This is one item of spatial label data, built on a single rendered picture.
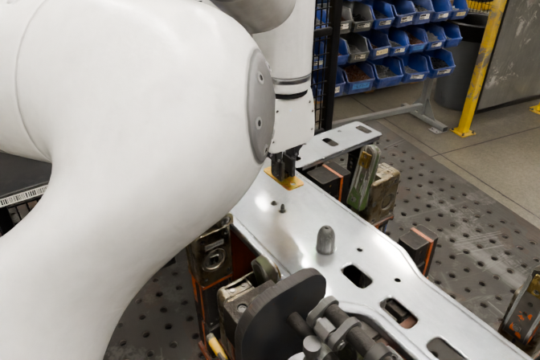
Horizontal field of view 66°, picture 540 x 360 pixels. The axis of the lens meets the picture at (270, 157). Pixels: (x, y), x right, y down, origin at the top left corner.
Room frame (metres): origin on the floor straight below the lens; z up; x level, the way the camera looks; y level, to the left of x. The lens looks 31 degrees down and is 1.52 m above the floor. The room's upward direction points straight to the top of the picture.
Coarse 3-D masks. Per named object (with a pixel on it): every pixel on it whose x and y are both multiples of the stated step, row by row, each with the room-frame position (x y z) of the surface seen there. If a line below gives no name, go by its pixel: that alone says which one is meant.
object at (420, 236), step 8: (408, 232) 0.59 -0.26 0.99; (416, 232) 0.59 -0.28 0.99; (424, 232) 0.59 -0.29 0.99; (432, 232) 0.59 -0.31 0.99; (400, 240) 0.57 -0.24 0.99; (408, 240) 0.57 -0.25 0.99; (416, 240) 0.57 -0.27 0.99; (424, 240) 0.57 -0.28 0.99; (432, 240) 0.57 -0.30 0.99; (408, 248) 0.56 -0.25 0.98; (416, 248) 0.55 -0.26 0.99; (424, 248) 0.56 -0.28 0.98; (432, 248) 0.58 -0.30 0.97; (416, 256) 0.55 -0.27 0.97; (424, 256) 0.57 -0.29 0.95; (432, 256) 0.58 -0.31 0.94; (416, 264) 0.56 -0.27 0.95; (424, 264) 0.57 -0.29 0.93; (424, 272) 0.57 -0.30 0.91; (400, 280) 0.56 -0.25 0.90
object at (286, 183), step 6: (264, 168) 0.67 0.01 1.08; (270, 168) 0.67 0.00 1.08; (270, 174) 0.65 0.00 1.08; (288, 174) 0.64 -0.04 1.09; (276, 180) 0.63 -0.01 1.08; (288, 180) 0.63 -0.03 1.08; (294, 180) 0.63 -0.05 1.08; (300, 180) 0.63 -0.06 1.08; (288, 186) 0.61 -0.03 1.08; (294, 186) 0.61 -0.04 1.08
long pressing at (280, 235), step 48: (288, 192) 0.71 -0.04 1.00; (288, 240) 0.56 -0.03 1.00; (336, 240) 0.56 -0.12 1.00; (384, 240) 0.56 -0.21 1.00; (336, 288) 0.45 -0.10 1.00; (384, 288) 0.45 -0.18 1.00; (432, 288) 0.45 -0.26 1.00; (384, 336) 0.37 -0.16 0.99; (432, 336) 0.37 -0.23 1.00; (480, 336) 0.37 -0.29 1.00
